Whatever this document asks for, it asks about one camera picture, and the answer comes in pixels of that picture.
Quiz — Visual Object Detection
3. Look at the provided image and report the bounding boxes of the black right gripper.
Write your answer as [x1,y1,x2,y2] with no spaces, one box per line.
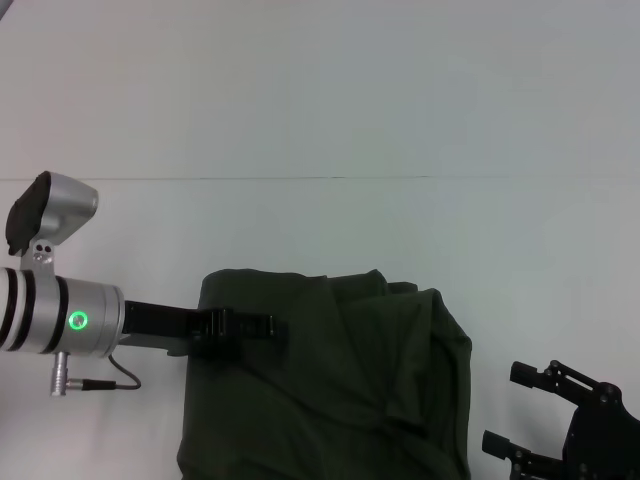
[481,358,640,480]

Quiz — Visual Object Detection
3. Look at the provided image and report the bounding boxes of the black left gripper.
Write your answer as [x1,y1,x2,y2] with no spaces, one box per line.
[117,298,291,359]

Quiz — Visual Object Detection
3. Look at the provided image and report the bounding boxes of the dark green t-shirt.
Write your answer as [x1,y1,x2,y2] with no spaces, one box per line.
[177,267,474,480]

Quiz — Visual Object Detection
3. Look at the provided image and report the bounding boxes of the thin dark left arm cable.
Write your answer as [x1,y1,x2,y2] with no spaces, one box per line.
[67,354,142,392]

